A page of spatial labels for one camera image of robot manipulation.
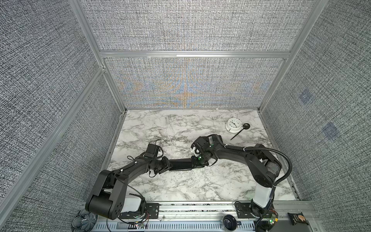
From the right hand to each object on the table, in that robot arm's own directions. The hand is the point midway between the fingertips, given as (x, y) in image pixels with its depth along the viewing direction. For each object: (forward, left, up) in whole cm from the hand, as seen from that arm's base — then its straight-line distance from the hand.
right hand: (191, 167), depth 88 cm
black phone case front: (+5, +7, -1) cm, 9 cm away
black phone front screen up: (0, +7, +2) cm, 7 cm away
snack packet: (-26, -51, 0) cm, 57 cm away
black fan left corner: (-28, +52, +2) cm, 59 cm away
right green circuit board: (-26, -39, +1) cm, 47 cm away
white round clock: (+29, -31, +4) cm, 43 cm away
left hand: (0, +12, 0) cm, 12 cm away
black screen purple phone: (+20, -18, -1) cm, 27 cm away
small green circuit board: (-29, +26, -1) cm, 39 cm away
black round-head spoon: (+31, -41, +1) cm, 51 cm away
